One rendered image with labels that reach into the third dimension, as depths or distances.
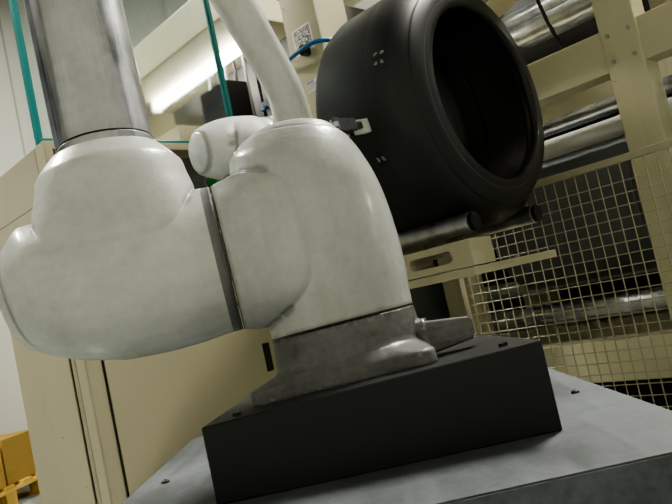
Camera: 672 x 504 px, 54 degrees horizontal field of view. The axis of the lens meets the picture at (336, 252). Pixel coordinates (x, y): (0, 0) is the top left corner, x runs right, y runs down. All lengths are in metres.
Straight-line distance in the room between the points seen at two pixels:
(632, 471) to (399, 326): 0.26
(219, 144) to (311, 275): 0.51
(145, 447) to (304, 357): 0.96
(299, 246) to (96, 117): 0.24
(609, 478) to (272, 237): 0.35
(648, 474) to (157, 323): 0.42
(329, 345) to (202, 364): 1.03
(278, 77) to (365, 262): 0.42
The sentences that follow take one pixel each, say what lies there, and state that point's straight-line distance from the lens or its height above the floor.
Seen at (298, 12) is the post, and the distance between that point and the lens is 1.94.
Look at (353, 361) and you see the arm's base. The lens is 0.63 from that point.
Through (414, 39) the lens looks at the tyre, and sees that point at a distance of 1.46.
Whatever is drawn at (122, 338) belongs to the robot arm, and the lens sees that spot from 0.66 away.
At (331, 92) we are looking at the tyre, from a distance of 1.52.
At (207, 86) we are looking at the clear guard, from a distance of 1.90.
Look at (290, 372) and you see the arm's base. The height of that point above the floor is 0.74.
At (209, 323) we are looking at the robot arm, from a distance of 0.66.
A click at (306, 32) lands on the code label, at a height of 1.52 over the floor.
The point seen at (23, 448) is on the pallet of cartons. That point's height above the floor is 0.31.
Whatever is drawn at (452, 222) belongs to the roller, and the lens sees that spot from 1.47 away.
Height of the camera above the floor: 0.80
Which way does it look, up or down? 4 degrees up
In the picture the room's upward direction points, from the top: 12 degrees counter-clockwise
